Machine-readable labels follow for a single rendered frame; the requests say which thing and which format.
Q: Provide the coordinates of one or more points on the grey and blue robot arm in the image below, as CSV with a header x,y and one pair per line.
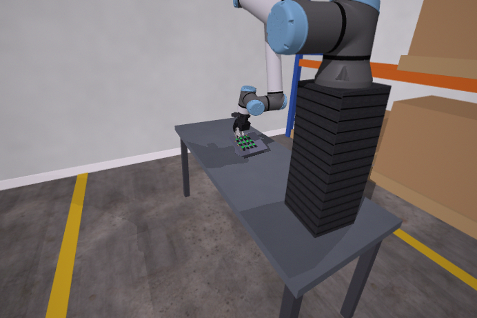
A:
x,y
343,31

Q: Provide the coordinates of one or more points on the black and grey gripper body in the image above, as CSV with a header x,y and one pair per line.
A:
x,y
243,122

